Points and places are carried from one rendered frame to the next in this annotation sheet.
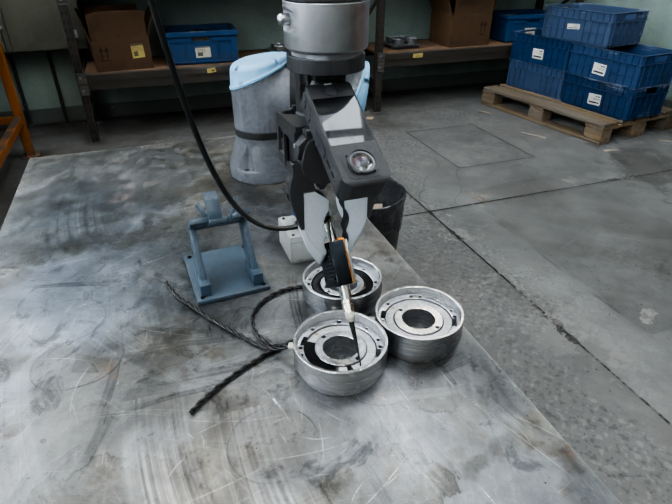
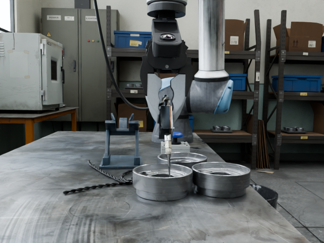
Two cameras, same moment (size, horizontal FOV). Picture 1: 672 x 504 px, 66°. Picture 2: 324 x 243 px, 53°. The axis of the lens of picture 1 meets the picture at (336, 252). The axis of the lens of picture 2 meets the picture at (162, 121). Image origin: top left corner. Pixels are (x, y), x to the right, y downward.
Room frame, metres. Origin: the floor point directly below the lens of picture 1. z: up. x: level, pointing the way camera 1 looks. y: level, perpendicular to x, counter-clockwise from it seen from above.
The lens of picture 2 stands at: (-0.09, -0.17, 0.98)
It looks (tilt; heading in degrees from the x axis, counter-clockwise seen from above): 5 degrees down; 18
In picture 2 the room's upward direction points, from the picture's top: 1 degrees clockwise
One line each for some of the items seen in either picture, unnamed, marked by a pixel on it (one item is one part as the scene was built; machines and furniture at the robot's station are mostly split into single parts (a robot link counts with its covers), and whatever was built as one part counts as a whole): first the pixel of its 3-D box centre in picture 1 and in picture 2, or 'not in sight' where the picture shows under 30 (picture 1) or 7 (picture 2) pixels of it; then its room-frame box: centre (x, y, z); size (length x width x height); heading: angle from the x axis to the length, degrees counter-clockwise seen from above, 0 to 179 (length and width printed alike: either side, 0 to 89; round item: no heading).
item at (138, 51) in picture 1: (119, 37); (132, 117); (3.83, 1.50, 0.64); 0.49 x 0.40 x 0.37; 115
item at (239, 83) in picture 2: not in sight; (222, 82); (4.26, 0.39, 1.11); 0.52 x 0.38 x 0.22; 110
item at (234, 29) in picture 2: not in sight; (223, 37); (4.23, 0.39, 1.70); 0.56 x 0.36 x 0.39; 105
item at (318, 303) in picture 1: (342, 288); (182, 166); (0.57, -0.01, 0.82); 0.10 x 0.10 x 0.04
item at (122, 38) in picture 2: not in sight; (134, 42); (3.86, 1.49, 1.61); 0.52 x 0.38 x 0.22; 113
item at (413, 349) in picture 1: (417, 324); (220, 179); (0.49, -0.10, 0.82); 0.10 x 0.10 x 0.04
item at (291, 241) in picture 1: (305, 233); (174, 151); (0.71, 0.05, 0.82); 0.08 x 0.07 x 0.05; 20
